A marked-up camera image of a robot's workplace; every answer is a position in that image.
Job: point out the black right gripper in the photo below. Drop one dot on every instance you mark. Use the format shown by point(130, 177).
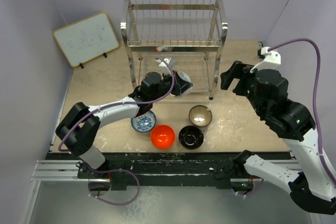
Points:
point(238, 70)

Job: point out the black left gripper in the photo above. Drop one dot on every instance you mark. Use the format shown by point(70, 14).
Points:
point(181, 85)

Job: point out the white ceramic bowl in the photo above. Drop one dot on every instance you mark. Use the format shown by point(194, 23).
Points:
point(182, 86)

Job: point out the blue white patterned bowl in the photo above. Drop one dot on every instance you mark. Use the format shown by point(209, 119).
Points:
point(145, 122)

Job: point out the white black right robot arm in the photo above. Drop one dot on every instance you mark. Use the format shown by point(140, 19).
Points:
point(311, 189)

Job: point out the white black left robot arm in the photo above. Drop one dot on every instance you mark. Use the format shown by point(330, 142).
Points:
point(79, 127)

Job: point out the stainless steel dish rack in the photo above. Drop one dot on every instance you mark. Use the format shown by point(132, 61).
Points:
point(193, 34)

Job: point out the orange plastic bowl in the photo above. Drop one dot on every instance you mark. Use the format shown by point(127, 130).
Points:
point(162, 137)

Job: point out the brown beige bowl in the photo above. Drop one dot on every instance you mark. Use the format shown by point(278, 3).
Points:
point(200, 116)

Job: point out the black glossy bowl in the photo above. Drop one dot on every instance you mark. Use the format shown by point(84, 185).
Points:
point(191, 137)

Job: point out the small framed whiteboard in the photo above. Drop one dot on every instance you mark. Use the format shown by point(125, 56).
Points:
point(86, 39)

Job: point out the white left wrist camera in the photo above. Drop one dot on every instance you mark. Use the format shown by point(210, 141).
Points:
point(164, 67)

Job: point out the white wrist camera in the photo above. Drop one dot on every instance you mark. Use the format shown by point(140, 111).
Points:
point(164, 67)
point(271, 59)

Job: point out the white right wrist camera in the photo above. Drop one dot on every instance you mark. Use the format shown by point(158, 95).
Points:
point(271, 59)

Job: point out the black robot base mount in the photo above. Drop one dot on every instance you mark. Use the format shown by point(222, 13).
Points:
point(191, 169)

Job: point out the aluminium extrusion rail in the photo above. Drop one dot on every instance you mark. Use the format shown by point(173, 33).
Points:
point(59, 171)

